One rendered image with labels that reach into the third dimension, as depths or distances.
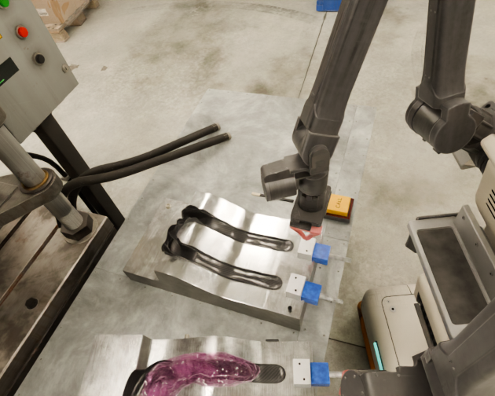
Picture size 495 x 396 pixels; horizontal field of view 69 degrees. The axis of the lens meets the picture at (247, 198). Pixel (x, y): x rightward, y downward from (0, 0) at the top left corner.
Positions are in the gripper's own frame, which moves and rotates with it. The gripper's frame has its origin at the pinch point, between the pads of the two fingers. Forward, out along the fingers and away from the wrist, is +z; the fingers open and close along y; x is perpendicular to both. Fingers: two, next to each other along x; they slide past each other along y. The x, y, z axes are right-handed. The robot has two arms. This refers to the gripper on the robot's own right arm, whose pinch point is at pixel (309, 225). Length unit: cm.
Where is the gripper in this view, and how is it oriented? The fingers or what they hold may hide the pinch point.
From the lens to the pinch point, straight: 84.9
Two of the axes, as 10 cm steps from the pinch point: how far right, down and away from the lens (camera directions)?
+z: 1.0, 6.0, 7.9
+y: -3.3, 7.7, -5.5
